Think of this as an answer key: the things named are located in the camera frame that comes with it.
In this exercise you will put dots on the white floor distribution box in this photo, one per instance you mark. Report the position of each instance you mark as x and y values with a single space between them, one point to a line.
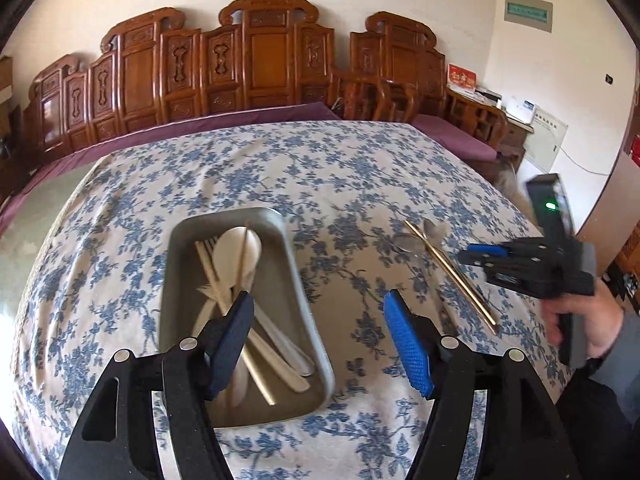
544 143

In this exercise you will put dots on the grey metal tray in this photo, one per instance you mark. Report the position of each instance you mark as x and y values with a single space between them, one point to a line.
277 289

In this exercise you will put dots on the white plastic fork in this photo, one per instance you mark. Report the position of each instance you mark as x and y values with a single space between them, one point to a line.
286 358

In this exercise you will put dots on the purple armchair cushion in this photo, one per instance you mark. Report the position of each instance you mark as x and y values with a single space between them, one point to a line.
458 142

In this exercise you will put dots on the pale bamboo chopstick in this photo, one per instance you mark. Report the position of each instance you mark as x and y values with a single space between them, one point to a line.
465 286

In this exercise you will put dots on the light wooden chopstick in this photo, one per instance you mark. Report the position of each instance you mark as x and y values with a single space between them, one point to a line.
238 317

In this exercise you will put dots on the grey wall electrical panel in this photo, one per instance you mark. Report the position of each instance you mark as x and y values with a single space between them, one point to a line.
531 13

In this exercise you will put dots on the red gift box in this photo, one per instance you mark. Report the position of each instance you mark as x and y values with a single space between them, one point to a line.
461 78

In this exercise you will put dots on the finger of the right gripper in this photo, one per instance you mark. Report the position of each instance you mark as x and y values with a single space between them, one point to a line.
488 249
488 262

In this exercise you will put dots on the long carved wooden bench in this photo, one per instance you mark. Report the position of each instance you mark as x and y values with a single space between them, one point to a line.
154 71

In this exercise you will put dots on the wooden side cabinet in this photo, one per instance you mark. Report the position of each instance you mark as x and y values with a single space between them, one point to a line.
512 145

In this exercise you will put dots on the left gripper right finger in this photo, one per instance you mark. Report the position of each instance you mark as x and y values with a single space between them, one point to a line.
523 437

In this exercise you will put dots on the person's right hand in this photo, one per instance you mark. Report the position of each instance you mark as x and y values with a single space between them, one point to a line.
602 315

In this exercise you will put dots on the round steel spoon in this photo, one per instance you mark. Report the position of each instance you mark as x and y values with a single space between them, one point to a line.
436 233

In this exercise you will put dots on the carved wooden armchair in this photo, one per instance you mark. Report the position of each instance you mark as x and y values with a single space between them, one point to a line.
396 72

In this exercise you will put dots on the steel spoon slotted handle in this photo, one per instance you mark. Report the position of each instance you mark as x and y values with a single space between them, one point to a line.
409 243

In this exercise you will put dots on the white router device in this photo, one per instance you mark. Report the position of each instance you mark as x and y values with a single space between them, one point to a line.
520 110

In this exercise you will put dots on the person's grey sleeve forearm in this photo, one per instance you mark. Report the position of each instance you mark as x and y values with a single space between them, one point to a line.
601 412

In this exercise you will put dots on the blue floral tablecloth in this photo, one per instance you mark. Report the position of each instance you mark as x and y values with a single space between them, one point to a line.
119 269

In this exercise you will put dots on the grey fluffy duster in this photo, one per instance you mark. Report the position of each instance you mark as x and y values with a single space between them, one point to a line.
507 185

